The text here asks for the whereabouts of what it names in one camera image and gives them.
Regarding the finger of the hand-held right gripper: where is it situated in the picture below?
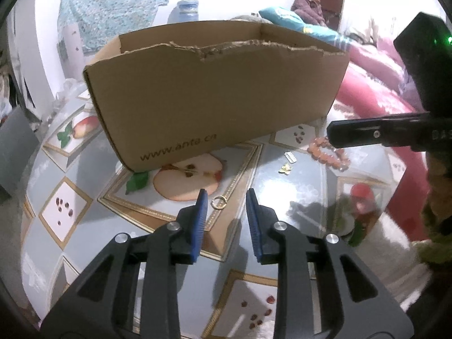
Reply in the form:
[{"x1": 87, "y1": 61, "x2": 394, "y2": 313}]
[{"x1": 327, "y1": 112, "x2": 429, "y2": 149}]

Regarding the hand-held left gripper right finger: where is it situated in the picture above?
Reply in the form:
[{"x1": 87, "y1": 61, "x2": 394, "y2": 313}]
[{"x1": 245, "y1": 188, "x2": 414, "y2": 339}]

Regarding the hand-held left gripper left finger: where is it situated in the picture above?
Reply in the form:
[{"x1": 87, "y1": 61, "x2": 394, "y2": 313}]
[{"x1": 40, "y1": 188, "x2": 209, "y2": 339}]

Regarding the orange bead bracelet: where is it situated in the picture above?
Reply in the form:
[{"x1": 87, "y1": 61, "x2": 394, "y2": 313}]
[{"x1": 308, "y1": 136, "x2": 352, "y2": 171}]

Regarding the brown cardboard box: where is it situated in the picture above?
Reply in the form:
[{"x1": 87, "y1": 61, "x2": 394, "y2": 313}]
[{"x1": 83, "y1": 20, "x2": 350, "y2": 173}]

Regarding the pink floral blanket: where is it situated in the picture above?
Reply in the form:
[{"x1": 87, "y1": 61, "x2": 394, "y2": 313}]
[{"x1": 328, "y1": 37, "x2": 429, "y2": 220}]

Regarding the white folded cloth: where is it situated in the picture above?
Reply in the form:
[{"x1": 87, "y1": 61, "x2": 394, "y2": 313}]
[{"x1": 341, "y1": 25, "x2": 377, "y2": 46}]

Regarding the blue printed pillow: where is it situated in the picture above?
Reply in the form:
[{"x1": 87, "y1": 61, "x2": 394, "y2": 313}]
[{"x1": 259, "y1": 6, "x2": 354, "y2": 50}]

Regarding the white fuzzy cloth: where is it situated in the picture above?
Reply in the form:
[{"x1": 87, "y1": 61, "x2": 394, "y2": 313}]
[{"x1": 374, "y1": 215, "x2": 435, "y2": 311}]

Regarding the grey lace pillow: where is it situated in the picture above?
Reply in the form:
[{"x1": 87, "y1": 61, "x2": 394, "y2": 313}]
[{"x1": 231, "y1": 14, "x2": 274, "y2": 25}]

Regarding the white plastic bag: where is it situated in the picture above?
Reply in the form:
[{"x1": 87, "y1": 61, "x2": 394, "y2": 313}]
[{"x1": 53, "y1": 78, "x2": 87, "y2": 103}]

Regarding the grey cabinet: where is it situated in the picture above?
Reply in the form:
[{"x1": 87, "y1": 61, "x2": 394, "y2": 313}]
[{"x1": 0, "y1": 106, "x2": 39, "y2": 198}]

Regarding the blue water jug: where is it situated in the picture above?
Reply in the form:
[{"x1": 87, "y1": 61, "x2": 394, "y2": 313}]
[{"x1": 169, "y1": 0, "x2": 200, "y2": 25}]

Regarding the white standing air conditioner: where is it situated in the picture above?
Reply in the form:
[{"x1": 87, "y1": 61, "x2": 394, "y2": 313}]
[{"x1": 58, "y1": 21, "x2": 85, "y2": 78}]

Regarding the blue floral hanging cloth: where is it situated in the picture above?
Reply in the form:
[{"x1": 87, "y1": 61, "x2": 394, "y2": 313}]
[{"x1": 57, "y1": 0, "x2": 168, "y2": 57}]

